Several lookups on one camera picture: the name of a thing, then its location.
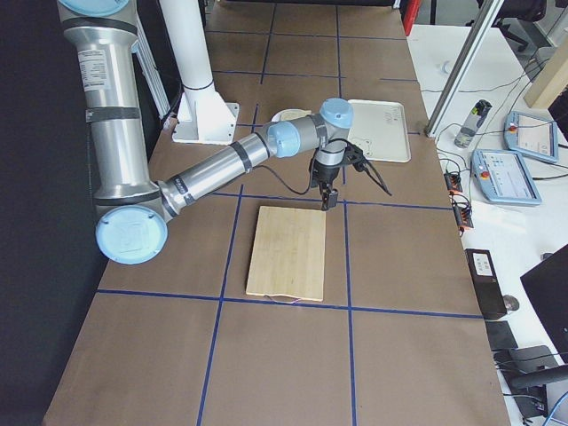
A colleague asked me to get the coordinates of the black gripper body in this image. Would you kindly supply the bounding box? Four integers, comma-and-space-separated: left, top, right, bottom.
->
310, 160, 342, 190

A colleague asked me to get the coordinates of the bread slice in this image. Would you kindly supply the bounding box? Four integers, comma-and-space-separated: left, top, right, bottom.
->
280, 109, 312, 121

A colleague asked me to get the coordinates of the white round plate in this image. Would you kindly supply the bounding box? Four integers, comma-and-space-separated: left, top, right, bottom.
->
271, 108, 312, 122

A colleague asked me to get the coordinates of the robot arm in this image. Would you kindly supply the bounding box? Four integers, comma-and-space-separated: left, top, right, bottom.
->
58, 1, 354, 264

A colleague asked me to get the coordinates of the wooden cutting board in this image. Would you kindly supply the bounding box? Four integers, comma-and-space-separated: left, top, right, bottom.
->
246, 206, 326, 302

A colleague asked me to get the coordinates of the cream bear tray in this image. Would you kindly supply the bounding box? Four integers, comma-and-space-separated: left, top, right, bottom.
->
348, 99, 411, 163

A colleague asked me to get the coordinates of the orange connector board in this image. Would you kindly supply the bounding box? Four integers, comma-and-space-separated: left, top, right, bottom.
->
444, 171, 474, 234

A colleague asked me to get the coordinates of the clear water bottle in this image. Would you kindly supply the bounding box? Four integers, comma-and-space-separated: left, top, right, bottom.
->
454, 99, 492, 148

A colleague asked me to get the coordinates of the near teach pendant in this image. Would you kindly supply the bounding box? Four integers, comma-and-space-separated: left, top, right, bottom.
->
470, 149, 542, 206

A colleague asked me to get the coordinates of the teach pendant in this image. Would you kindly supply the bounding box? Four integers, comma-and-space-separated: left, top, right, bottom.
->
503, 111, 559, 163
470, 149, 542, 206

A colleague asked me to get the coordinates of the black box with label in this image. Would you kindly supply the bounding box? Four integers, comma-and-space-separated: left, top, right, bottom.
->
465, 248, 507, 320

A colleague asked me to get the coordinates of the far teach pendant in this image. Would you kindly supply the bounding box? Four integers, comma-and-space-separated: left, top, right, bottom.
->
503, 111, 559, 163

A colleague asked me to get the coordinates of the black monitor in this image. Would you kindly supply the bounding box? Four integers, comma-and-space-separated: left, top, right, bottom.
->
521, 246, 568, 362

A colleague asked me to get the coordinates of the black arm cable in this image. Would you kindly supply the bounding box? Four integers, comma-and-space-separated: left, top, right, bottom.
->
252, 165, 319, 195

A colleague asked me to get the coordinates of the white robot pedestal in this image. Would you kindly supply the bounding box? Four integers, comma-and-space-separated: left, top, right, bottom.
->
160, 0, 240, 145

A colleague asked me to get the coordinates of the aluminium frame post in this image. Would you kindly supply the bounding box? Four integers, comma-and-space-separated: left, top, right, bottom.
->
425, 0, 504, 137

